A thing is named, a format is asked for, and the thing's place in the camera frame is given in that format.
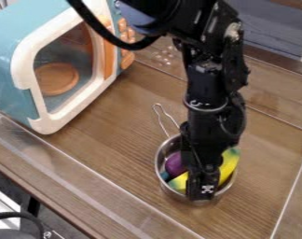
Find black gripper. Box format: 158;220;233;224
178;93;246;201

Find yellow toy banana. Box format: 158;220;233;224
166;148;240;193

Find silver pot with wire handle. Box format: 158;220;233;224
152;103;237;205

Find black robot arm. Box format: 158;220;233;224
65;0;249;201

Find purple toy eggplant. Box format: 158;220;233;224
160;151;186;182

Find blue toy microwave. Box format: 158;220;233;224
0;0;134;134

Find clear acrylic tray wall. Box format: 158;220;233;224
0;113;200;239

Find black cable bottom left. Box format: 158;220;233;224
0;211;46;239

